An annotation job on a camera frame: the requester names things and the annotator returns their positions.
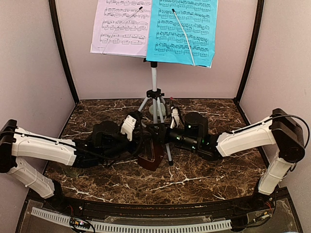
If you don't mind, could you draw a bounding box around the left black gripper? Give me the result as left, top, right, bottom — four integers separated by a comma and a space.
101, 129, 153, 163

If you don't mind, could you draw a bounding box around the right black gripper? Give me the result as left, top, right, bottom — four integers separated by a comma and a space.
147, 123, 200, 151

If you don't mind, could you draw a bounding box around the brown wooden metronome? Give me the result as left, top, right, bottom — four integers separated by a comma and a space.
138, 139, 164, 171

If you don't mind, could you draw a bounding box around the blue sheet music page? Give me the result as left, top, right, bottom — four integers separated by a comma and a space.
146, 0, 218, 68

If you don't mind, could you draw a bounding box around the purple sheet music page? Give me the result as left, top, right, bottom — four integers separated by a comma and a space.
90, 0, 153, 58

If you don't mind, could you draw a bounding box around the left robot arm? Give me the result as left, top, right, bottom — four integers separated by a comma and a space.
0, 116, 143, 212

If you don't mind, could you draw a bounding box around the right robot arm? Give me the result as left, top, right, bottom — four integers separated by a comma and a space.
147, 108, 309, 211

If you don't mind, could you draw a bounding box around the pale green round dish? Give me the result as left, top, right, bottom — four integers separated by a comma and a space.
148, 103, 167, 117

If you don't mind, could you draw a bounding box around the white perforated music stand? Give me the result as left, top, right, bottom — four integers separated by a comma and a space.
102, 4, 212, 166

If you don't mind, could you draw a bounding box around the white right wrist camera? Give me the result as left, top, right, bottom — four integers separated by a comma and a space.
170, 101, 181, 129

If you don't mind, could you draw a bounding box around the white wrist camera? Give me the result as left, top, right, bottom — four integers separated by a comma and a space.
170, 101, 181, 129
121, 115, 137, 141

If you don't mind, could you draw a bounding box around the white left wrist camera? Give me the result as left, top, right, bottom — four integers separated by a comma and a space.
121, 115, 137, 141

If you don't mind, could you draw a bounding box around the grey slotted cable duct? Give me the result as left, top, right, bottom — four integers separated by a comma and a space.
31, 207, 232, 233

